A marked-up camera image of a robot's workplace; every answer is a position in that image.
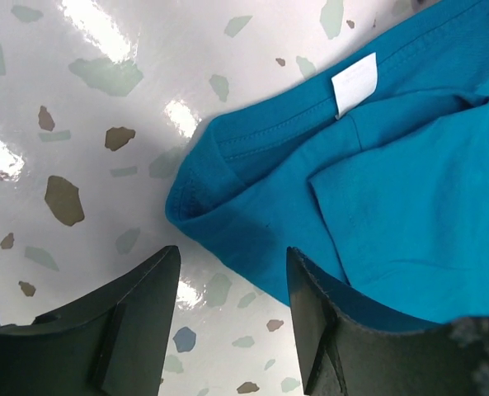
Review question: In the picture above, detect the blue t shirt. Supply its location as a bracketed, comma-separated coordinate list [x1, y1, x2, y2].
[166, 1, 489, 323]

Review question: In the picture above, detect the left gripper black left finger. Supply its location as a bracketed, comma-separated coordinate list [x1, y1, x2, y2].
[0, 246, 181, 395]

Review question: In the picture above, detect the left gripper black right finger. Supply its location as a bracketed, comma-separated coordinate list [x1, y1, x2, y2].
[286, 247, 489, 396]

